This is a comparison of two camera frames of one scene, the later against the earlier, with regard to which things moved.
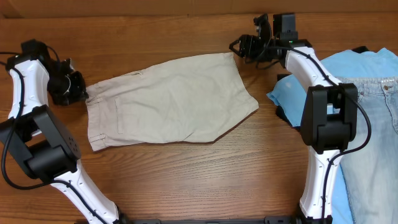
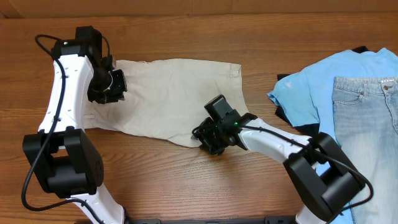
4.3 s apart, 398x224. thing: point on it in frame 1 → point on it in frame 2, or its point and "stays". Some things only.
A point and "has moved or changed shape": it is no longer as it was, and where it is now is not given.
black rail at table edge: x=272 y=220 stays
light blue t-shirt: x=288 y=96 stays
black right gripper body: x=243 y=46 → x=204 y=135
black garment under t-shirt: x=282 y=116 stays
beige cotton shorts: x=191 y=101 has moved or changed shape
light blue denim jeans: x=370 y=173 stays
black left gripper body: x=73 y=88 → x=117 y=84
